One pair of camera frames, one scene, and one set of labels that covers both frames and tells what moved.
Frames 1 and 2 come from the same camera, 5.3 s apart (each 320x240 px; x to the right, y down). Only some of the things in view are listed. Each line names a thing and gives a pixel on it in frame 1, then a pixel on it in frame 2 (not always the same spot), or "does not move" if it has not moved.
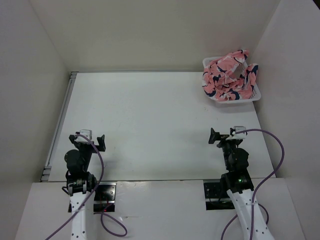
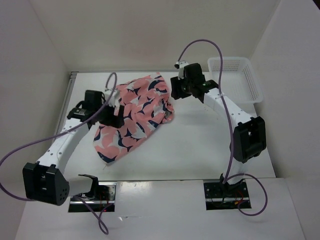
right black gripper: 215,135 → 176,92
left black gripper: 101,143 → 113,121
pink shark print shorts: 230,77 → 147,106
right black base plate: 217,199 does not move
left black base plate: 104,198 does not move
